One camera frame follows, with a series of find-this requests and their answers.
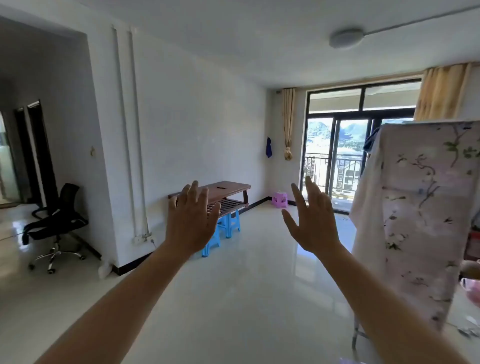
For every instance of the person's right forearm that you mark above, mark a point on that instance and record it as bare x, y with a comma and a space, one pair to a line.
382, 315

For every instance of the blue hanging garment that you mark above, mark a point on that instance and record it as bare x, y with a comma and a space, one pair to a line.
371, 140

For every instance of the round white ceiling lamp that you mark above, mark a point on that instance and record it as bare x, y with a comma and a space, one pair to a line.
345, 39

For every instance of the tied beige curtain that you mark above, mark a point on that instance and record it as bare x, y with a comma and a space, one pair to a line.
288, 112

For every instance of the loose beige curtain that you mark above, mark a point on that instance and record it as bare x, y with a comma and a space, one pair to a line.
440, 93

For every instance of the purple plastic stool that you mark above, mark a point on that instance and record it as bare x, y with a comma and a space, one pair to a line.
279, 199

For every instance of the person's left hand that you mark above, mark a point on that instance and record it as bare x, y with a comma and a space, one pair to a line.
191, 221

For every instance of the white wall socket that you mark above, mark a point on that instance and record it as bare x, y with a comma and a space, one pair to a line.
141, 238

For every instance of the dark door frame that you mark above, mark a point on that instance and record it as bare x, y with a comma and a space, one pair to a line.
41, 157

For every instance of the blue plastic stool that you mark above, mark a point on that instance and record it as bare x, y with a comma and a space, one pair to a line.
212, 243
231, 223

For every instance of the pink plastic container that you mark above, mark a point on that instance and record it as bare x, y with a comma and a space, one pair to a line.
471, 290

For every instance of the blue hanging cloth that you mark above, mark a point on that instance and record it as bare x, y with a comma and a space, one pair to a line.
269, 148

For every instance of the black framed glass door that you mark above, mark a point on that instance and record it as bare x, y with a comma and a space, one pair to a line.
367, 112

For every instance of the person's left forearm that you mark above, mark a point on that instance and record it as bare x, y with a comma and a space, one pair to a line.
120, 311

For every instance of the floral pink cloth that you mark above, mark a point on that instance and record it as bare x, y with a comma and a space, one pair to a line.
420, 210

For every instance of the brown wooden table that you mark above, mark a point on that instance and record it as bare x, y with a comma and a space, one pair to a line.
234, 187

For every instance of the metal rack leg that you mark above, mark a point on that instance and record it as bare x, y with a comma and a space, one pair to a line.
355, 333

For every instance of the black office chair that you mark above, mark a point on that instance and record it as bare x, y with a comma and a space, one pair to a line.
62, 221

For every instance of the person's right hand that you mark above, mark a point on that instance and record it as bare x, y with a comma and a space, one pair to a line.
315, 225

